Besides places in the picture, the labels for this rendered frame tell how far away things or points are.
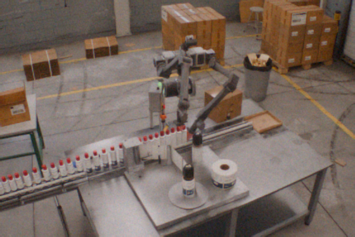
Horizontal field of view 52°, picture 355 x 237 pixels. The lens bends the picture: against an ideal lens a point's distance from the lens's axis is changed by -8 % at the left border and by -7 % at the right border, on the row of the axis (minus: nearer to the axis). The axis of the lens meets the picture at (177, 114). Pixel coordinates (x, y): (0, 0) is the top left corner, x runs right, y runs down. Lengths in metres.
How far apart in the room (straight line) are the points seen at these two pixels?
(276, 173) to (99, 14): 6.01
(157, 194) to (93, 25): 5.94
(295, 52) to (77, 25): 4.53
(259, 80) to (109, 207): 3.43
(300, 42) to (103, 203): 4.78
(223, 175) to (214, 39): 4.08
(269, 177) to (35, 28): 6.33
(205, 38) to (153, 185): 4.01
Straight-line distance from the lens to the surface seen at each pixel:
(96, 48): 7.46
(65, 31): 8.46
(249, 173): 3.30
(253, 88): 5.82
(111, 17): 8.48
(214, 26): 6.66
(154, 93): 3.10
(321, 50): 7.20
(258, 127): 3.86
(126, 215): 2.95
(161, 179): 3.14
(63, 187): 3.20
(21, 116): 4.32
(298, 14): 6.57
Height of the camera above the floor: 2.98
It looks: 33 degrees down
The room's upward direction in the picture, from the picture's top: 1 degrees counter-clockwise
